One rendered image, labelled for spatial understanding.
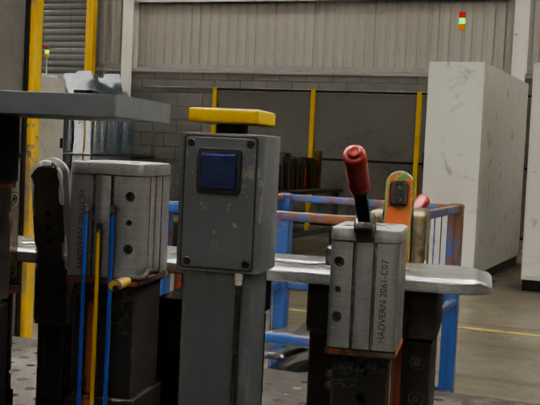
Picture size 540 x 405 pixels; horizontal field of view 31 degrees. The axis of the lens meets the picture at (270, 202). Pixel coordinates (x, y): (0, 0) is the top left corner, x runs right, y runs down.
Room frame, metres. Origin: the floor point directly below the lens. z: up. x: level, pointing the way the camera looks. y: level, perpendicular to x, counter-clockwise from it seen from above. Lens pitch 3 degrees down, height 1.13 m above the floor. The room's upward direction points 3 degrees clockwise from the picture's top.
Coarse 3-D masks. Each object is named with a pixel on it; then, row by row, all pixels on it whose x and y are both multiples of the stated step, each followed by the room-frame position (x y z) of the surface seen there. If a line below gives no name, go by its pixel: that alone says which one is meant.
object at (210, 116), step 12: (192, 108) 0.79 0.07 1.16; (204, 108) 0.79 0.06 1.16; (216, 108) 0.79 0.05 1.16; (228, 108) 0.79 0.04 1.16; (192, 120) 0.79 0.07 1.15; (204, 120) 0.79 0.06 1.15; (216, 120) 0.79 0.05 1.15; (228, 120) 0.78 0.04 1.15; (240, 120) 0.78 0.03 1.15; (252, 120) 0.78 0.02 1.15; (264, 120) 0.80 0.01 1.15; (216, 132) 0.81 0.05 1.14; (228, 132) 0.80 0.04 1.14; (240, 132) 0.80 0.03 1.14
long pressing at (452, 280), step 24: (24, 240) 1.24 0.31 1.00; (168, 264) 1.08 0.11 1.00; (288, 264) 1.11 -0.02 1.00; (312, 264) 1.12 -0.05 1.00; (408, 264) 1.17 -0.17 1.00; (432, 264) 1.18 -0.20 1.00; (408, 288) 1.02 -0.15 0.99; (432, 288) 1.02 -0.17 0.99; (456, 288) 1.01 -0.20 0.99; (480, 288) 1.02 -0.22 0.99
